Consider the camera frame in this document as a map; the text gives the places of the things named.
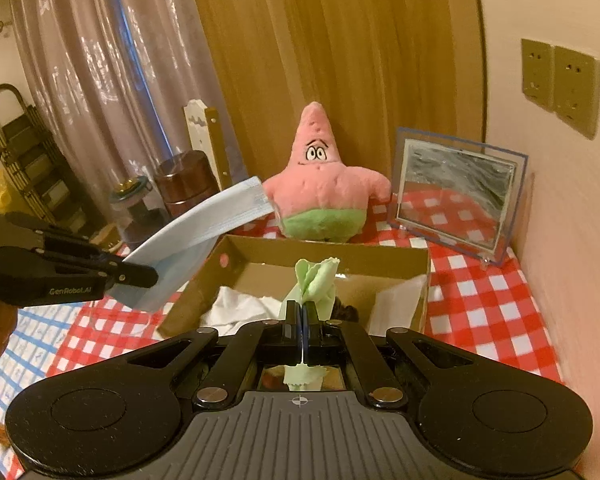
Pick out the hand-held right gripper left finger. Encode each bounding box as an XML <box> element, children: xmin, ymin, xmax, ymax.
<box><xmin>125</xmin><ymin>300</ymin><xmax>303</xmax><ymax>408</ymax></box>

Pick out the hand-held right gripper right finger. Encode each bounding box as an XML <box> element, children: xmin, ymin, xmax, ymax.
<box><xmin>302</xmin><ymin>305</ymin><xmax>473</xmax><ymax>407</ymax></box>

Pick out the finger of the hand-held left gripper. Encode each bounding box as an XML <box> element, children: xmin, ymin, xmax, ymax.
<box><xmin>0</xmin><ymin>246</ymin><xmax>160</xmax><ymax>307</ymax></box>
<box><xmin>5</xmin><ymin>211</ymin><xmax>123</xmax><ymax>268</ymax></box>

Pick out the dark velvet scrunchie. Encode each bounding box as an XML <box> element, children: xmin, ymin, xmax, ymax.
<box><xmin>330</xmin><ymin>302</ymin><xmax>362</xmax><ymax>327</ymax></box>

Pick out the light green cloth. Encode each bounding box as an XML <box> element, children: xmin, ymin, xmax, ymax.
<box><xmin>280</xmin><ymin>256</ymin><xmax>342</xmax><ymax>322</ymax></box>

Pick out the white cloth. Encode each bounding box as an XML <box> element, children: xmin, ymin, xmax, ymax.
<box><xmin>200</xmin><ymin>286</ymin><xmax>288</xmax><ymax>336</ymax></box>

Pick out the brown cardboard box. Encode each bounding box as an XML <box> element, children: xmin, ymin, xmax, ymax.
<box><xmin>156</xmin><ymin>234</ymin><xmax>431</xmax><ymax>342</ymax></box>

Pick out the blue face mask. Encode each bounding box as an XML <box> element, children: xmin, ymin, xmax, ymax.
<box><xmin>103</xmin><ymin>176</ymin><xmax>271</xmax><ymax>313</ymax></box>

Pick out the yellow bag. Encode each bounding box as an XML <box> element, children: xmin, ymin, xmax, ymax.
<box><xmin>0</xmin><ymin>160</ymin><xmax>20</xmax><ymax>217</ymax></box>

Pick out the dark folding ladder rack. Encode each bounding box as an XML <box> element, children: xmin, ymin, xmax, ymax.
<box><xmin>0</xmin><ymin>84</ymin><xmax>96</xmax><ymax>241</ymax></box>

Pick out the dark glass jar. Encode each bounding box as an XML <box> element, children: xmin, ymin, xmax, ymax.
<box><xmin>110</xmin><ymin>175</ymin><xmax>173</xmax><ymax>251</ymax></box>

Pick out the blue patterned bed sheet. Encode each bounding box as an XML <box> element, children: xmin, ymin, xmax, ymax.
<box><xmin>0</xmin><ymin>305</ymin><xmax>88</xmax><ymax>461</ymax></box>

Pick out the white paper sheet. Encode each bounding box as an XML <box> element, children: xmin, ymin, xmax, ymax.
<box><xmin>369</xmin><ymin>274</ymin><xmax>427</xmax><ymax>336</ymax></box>

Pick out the brown cylindrical canister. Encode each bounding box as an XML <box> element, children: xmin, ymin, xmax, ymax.
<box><xmin>154</xmin><ymin>151</ymin><xmax>216</xmax><ymax>221</ymax></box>

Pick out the pink starfish plush toy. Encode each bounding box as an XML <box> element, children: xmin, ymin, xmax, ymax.
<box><xmin>261</xmin><ymin>101</ymin><xmax>392</xmax><ymax>243</ymax></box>

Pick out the red white checkered tablecloth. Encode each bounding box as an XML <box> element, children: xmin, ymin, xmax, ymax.
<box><xmin>5</xmin><ymin>192</ymin><xmax>566</xmax><ymax>480</ymax></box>

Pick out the white wooden chair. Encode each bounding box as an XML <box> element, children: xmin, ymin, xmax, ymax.
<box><xmin>182</xmin><ymin>100</ymin><xmax>231</xmax><ymax>191</ymax></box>

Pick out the sheer patterned curtain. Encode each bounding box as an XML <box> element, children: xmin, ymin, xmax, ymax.
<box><xmin>7</xmin><ymin>0</ymin><xmax>246</xmax><ymax>221</ymax></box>

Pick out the wooden door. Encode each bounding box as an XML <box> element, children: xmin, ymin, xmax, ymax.
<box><xmin>185</xmin><ymin>0</ymin><xmax>486</xmax><ymax>181</ymax></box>

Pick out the clear acrylic picture frame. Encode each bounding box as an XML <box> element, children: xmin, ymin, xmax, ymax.
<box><xmin>386</xmin><ymin>126</ymin><xmax>530</xmax><ymax>267</ymax></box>

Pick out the gold wall socket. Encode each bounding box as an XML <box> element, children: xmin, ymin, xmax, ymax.
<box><xmin>552</xmin><ymin>45</ymin><xmax>600</xmax><ymax>140</ymax></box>
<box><xmin>521</xmin><ymin>37</ymin><xmax>555</xmax><ymax>110</ymax></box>

